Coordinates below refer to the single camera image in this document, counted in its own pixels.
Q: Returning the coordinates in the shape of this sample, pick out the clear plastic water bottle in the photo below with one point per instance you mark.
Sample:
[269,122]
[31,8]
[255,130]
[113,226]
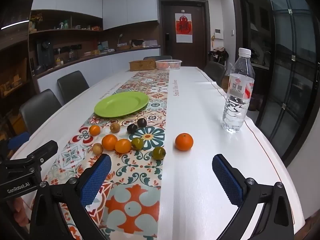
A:
[237,92]

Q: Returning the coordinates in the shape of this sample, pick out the large orange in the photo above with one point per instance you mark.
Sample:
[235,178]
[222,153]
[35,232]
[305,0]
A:
[184,141]

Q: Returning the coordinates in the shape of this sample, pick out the white plastic basket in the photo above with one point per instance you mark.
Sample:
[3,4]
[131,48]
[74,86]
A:
[168,65]

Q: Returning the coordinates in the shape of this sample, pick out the white wall intercom panel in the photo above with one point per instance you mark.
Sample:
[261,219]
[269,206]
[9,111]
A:
[218,34]

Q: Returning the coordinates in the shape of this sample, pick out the dark wooden door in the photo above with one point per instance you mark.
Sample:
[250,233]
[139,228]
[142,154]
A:
[200,30]

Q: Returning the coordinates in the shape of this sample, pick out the black countertop appliance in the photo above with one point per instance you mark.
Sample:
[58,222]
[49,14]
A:
[45,52]

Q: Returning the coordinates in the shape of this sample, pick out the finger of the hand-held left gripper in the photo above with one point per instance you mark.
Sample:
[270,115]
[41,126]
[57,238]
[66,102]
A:
[42,150]
[18,140]

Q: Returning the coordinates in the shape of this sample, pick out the dark grey chair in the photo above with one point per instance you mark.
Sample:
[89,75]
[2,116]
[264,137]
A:
[157,57]
[215,71]
[40,107]
[72,85]

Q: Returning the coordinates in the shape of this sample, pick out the white wall cabinets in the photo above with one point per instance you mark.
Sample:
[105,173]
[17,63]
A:
[125,5]

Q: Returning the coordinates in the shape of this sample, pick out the red and white door poster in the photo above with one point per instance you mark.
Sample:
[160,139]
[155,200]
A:
[183,27]

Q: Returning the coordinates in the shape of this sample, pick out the person's left hand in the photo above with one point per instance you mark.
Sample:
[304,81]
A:
[18,212]

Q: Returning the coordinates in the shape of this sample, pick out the small orange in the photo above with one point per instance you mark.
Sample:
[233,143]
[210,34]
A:
[94,130]

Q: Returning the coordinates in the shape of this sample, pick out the brown round fruit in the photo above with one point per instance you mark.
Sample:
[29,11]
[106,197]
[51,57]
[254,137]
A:
[115,127]
[97,148]

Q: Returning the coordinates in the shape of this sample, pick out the green tangerine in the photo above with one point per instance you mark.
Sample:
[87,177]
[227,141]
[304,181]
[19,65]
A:
[137,143]
[159,153]

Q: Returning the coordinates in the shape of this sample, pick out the white tablecloth with patterned runner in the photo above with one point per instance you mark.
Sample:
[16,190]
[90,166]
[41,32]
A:
[200,105]

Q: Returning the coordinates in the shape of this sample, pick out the white counter cabinets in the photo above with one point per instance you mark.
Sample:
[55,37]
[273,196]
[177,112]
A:
[105,62]

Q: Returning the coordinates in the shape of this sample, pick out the green plate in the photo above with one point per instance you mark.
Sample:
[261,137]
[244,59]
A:
[121,104]

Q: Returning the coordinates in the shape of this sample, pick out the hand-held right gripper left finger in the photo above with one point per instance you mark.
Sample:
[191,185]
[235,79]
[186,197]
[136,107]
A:
[96,180]

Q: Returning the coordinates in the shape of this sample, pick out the glass sliding door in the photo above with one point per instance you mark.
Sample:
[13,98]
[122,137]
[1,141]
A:
[287,67]

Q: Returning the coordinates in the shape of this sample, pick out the wicker box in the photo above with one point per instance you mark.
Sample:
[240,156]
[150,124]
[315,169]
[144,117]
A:
[142,65]

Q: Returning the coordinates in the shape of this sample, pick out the dark purple round fruit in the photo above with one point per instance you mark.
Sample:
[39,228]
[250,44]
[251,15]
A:
[142,122]
[132,128]

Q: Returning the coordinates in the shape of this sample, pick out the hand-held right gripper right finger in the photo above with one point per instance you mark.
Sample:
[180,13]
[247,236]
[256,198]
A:
[227,180]

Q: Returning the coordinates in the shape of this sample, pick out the white desk lamp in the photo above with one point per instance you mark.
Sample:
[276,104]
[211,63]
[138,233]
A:
[120,38]

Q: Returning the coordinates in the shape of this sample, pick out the pile of clothes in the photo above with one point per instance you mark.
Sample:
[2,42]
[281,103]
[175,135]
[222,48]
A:
[220,55]

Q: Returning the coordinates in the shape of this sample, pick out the wooden wall shelf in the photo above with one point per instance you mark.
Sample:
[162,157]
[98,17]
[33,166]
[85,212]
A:
[62,31]

